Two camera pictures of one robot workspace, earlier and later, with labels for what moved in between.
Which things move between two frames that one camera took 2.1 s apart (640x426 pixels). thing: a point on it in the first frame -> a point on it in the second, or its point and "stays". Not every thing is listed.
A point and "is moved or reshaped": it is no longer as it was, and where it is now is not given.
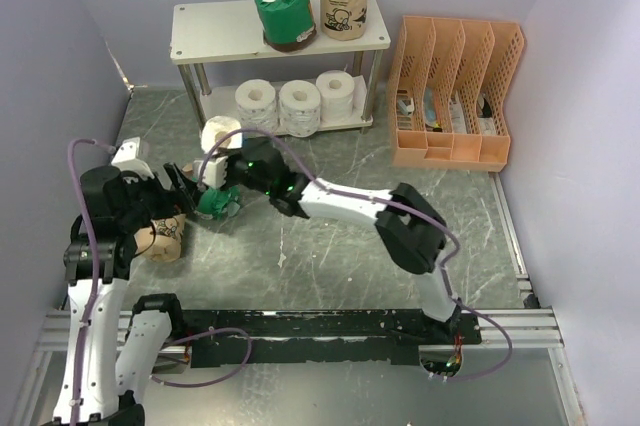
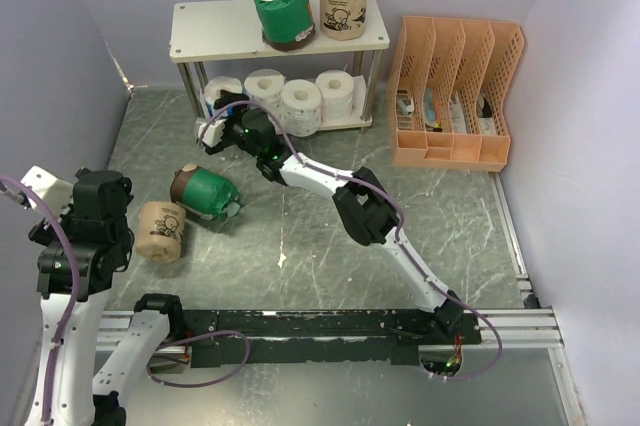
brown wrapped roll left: (162, 240) stays
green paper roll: (284, 8) stays
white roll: (299, 108) stays
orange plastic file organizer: (446, 92) stays
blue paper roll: (215, 127) is moved or reshaped
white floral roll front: (257, 105) is moved or reshaped
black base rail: (365, 337) stays
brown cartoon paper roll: (344, 3) stays
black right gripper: (231, 159) -> (229, 120)
